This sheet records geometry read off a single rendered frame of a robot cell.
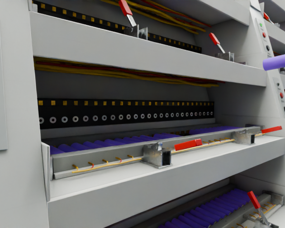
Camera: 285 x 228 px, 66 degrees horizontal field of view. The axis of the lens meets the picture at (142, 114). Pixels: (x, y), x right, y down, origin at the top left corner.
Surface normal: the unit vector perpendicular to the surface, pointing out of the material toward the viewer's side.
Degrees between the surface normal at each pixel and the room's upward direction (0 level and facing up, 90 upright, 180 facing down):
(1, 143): 90
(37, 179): 90
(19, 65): 90
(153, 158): 90
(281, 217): 17
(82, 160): 107
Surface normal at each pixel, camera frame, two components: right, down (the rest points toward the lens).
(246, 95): -0.77, 0.03
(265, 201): 0.64, 0.05
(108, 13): 0.62, -0.24
